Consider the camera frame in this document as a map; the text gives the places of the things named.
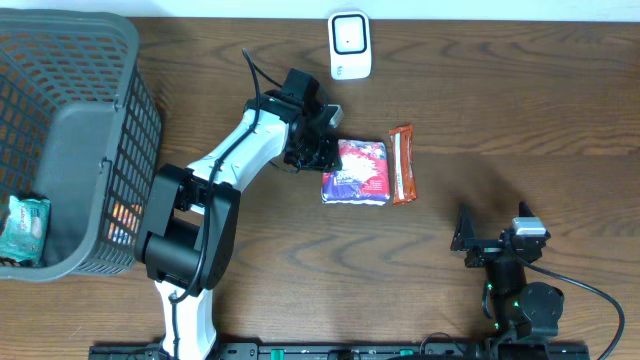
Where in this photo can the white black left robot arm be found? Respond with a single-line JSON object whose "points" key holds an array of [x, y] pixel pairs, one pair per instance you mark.
{"points": [[187, 234]]}

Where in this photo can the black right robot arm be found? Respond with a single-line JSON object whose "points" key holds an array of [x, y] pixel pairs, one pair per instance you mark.
{"points": [[523, 311]]}

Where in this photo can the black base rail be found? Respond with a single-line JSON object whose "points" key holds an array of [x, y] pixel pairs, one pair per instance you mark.
{"points": [[432, 350]]}

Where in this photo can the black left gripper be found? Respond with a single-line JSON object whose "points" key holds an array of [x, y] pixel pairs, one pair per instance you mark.
{"points": [[314, 151]]}

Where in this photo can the grey plastic mesh basket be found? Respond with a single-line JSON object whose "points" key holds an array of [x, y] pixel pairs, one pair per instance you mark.
{"points": [[78, 128]]}

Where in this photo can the red purple snack pack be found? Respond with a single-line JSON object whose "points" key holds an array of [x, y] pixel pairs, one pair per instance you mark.
{"points": [[363, 178]]}

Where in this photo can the red snack bar wrapper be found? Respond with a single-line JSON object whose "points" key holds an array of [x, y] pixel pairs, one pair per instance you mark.
{"points": [[402, 146]]}

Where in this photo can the teal wet wipes pack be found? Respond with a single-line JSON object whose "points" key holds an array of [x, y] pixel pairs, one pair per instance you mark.
{"points": [[24, 230]]}

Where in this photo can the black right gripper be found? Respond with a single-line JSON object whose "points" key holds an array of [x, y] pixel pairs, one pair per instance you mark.
{"points": [[464, 240]]}

